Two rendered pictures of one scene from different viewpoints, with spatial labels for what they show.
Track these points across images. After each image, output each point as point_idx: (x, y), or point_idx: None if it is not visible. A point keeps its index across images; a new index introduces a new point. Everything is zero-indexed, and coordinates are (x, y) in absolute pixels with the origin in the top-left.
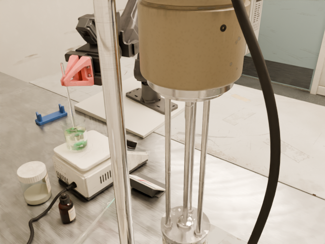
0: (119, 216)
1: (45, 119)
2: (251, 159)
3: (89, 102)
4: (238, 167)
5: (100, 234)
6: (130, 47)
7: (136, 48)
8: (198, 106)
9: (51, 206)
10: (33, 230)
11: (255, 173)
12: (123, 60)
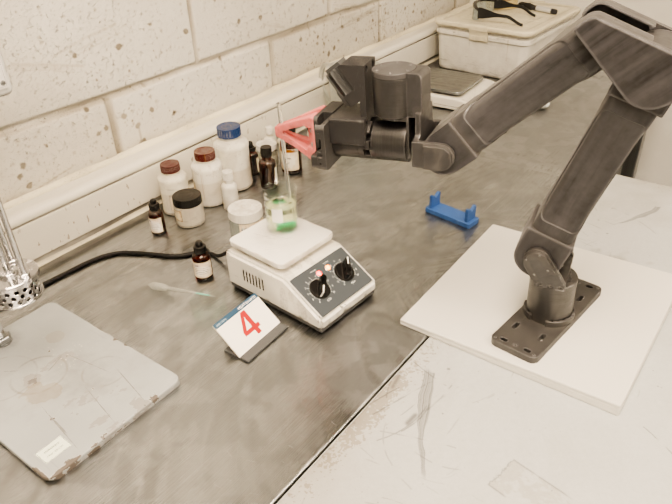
0: None
1: (438, 209)
2: (328, 498)
3: (510, 238)
4: (296, 468)
5: (169, 304)
6: (417, 149)
7: (429, 159)
8: (580, 413)
9: (219, 255)
10: (188, 253)
11: (273, 495)
12: None
